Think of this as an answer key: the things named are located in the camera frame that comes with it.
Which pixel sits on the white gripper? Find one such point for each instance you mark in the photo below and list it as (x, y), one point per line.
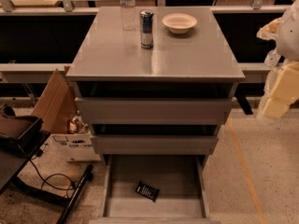
(290, 36)

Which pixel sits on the dark rxbar blueberry wrapper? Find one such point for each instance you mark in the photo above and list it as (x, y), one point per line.
(147, 191)

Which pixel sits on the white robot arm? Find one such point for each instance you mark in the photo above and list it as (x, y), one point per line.
(287, 43)

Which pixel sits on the grey drawer cabinet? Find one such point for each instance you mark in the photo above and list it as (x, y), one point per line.
(197, 65)

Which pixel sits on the grey open bottom drawer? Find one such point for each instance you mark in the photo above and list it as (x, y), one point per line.
(181, 200)

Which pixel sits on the grey top drawer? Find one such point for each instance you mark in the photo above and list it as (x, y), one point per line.
(154, 111)

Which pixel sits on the grey middle drawer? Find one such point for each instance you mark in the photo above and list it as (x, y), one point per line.
(154, 144)

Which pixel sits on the silver blue energy drink can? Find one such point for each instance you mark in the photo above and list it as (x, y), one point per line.
(146, 21)

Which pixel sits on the clear plastic water bottle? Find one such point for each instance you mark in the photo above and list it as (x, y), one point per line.
(128, 14)

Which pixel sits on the white printed box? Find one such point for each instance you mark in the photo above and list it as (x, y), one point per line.
(75, 147)

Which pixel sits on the brown cardboard box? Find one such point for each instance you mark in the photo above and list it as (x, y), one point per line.
(56, 106)

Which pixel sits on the black cart with tray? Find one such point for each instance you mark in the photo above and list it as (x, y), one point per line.
(21, 137)

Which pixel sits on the grey metal shelf rail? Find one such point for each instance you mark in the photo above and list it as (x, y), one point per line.
(41, 73)

